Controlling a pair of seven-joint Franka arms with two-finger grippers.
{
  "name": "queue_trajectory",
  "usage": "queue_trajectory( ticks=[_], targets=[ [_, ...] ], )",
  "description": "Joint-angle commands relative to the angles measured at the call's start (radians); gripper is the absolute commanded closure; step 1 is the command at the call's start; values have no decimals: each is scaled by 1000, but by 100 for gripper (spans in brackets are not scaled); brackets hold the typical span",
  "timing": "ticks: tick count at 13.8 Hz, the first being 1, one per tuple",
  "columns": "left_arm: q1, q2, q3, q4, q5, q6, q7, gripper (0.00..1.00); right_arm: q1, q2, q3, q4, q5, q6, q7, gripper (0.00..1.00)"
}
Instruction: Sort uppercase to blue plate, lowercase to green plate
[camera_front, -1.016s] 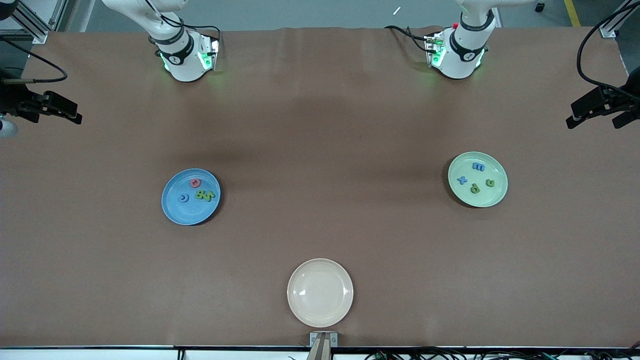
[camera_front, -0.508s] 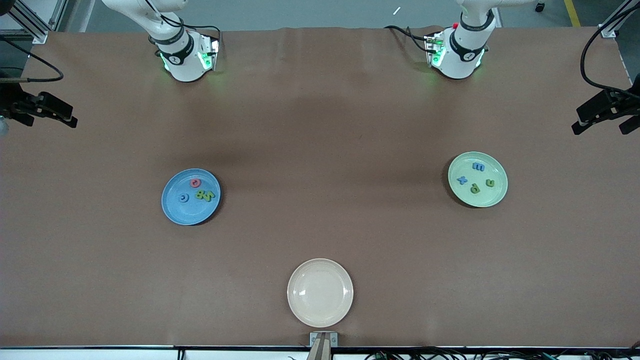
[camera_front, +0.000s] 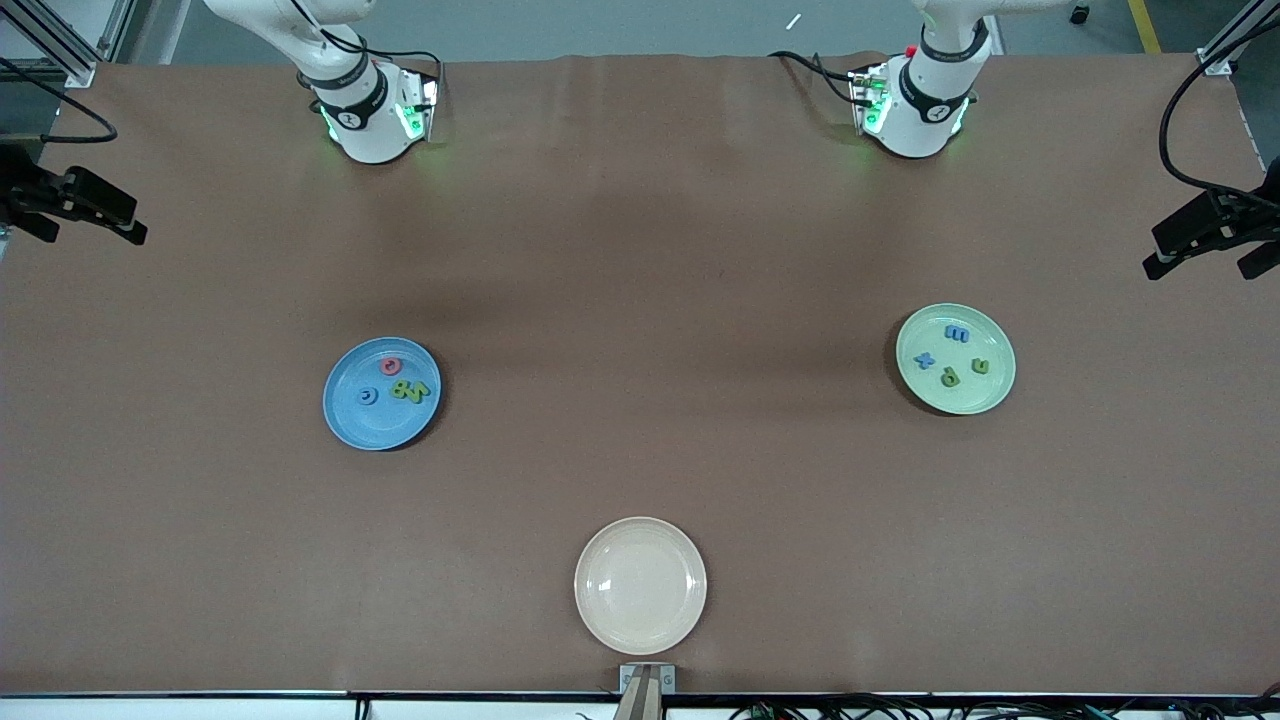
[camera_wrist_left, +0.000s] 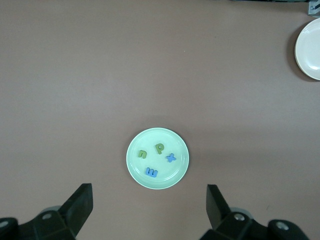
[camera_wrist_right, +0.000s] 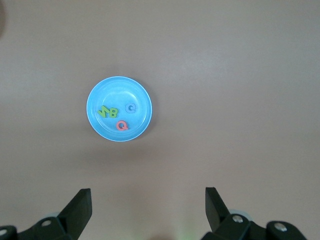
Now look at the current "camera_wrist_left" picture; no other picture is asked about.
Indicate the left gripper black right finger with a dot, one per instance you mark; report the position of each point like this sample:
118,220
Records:
237,227

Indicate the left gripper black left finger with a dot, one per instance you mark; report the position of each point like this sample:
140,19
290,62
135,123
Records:
55,225

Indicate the blue foam letter x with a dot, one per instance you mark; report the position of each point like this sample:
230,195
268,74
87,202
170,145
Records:
171,157

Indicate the blue foam letter m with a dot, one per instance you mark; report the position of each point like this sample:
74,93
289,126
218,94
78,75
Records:
151,175

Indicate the green foam letter p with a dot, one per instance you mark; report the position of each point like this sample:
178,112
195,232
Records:
157,150

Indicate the green foam letter n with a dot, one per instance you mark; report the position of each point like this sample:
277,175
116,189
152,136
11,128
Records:
142,151

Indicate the light green plate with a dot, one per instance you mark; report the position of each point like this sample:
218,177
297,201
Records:
160,180

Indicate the cream plate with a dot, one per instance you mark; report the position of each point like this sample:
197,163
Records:
310,50

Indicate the brown table cover sheet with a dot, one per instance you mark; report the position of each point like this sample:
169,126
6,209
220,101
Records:
100,75

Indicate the grey metal camera bracket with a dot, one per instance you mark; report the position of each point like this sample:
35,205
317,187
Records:
312,8

